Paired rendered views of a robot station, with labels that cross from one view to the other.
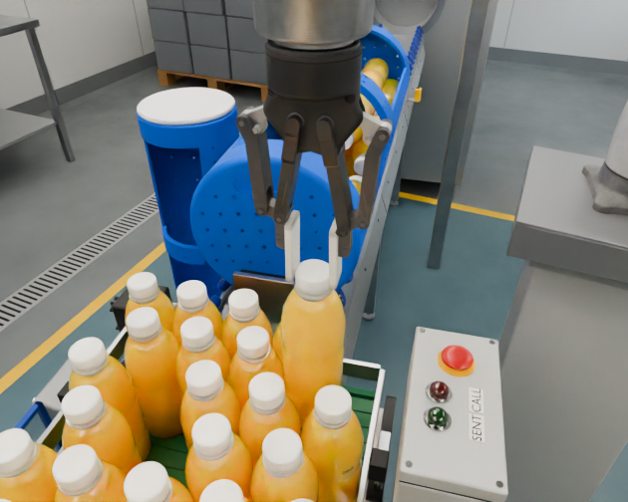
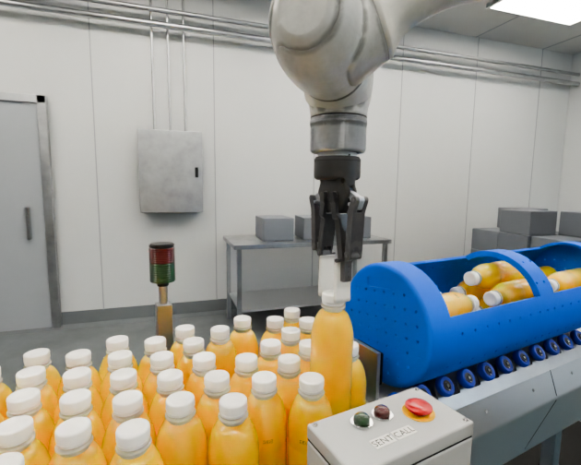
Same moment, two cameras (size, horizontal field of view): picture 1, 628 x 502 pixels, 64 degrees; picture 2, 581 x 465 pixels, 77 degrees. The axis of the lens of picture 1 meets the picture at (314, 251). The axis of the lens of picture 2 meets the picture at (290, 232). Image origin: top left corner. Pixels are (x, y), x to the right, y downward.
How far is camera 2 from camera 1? 42 cm
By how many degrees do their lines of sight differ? 52
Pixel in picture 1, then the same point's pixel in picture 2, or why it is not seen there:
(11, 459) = (180, 330)
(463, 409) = (386, 430)
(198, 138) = not seen: hidden behind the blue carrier
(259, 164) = (314, 220)
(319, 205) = (408, 303)
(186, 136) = not seen: hidden behind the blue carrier
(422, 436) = (340, 422)
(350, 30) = (334, 144)
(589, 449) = not seen: outside the picture
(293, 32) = (313, 146)
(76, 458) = (195, 339)
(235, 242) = (362, 322)
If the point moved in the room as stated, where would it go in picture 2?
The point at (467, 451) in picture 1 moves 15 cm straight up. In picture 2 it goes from (358, 444) to (362, 324)
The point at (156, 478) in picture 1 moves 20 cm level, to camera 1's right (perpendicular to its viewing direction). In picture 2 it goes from (207, 357) to (284, 410)
